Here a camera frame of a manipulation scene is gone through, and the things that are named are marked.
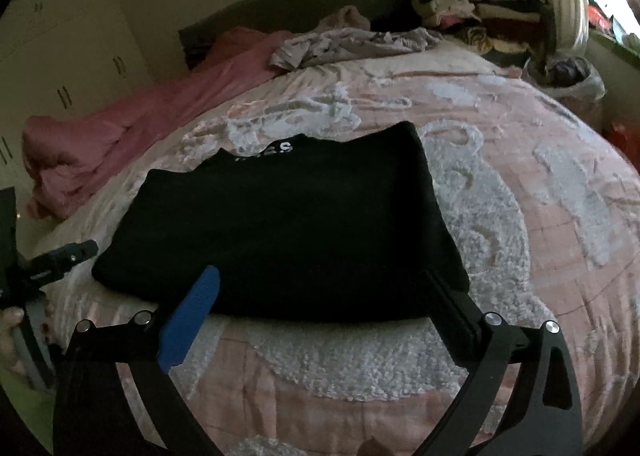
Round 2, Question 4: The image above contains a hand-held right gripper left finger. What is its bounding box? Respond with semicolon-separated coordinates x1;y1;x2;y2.
52;265;222;456

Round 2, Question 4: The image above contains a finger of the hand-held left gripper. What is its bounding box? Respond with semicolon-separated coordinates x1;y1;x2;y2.
27;239;100;287

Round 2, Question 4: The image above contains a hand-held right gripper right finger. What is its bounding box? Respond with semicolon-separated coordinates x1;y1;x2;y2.
414;269;584;456

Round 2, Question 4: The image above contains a black printed shirt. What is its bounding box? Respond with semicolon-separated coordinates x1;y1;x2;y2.
91;121;471;324

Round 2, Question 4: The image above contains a pile of folded clothes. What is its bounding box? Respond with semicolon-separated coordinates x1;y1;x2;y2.
410;0;556;56

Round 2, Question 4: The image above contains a person's left hand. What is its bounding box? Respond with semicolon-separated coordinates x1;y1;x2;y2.
0;307;28;378

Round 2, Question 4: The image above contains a pink quilt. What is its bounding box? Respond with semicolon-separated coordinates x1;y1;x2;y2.
21;28;296;219

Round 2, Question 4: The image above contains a cream wardrobe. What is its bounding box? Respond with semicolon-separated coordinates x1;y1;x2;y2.
0;0;153;187

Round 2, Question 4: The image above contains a red bag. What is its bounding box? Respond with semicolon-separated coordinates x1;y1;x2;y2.
606;122;640;163

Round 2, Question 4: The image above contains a basket with white bag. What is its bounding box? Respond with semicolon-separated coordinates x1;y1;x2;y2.
522;54;607;104

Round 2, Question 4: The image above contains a grey patterned garment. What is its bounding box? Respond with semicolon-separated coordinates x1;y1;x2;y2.
270;27;443;72

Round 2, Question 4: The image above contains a beige fleece garment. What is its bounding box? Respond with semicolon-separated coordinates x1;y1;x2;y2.
317;6;372;32

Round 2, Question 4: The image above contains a dark bed headboard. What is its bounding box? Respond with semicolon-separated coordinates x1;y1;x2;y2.
177;0;418;71

